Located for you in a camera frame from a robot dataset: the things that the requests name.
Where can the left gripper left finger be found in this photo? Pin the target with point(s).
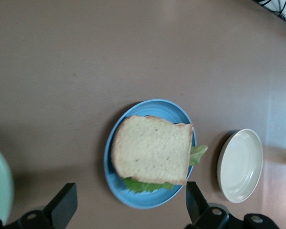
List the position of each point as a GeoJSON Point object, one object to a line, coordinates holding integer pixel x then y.
{"type": "Point", "coordinates": [61, 205]}

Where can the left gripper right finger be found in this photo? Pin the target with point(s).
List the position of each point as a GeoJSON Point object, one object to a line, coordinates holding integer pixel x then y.
{"type": "Point", "coordinates": [194, 202]}

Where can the green lettuce leaf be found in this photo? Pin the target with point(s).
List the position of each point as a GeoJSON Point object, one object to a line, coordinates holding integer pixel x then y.
{"type": "Point", "coordinates": [197, 152]}

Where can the toasted white bread slice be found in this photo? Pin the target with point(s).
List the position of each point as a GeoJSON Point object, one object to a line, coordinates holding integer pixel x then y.
{"type": "Point", "coordinates": [152, 150]}

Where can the beige plate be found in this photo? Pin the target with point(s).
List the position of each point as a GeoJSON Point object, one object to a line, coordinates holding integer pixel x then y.
{"type": "Point", "coordinates": [240, 167]}

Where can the light green plate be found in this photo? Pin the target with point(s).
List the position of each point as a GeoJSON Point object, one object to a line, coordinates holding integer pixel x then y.
{"type": "Point", "coordinates": [0, 181]}

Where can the blue plate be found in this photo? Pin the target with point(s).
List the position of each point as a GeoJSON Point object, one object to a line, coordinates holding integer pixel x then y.
{"type": "Point", "coordinates": [152, 107]}

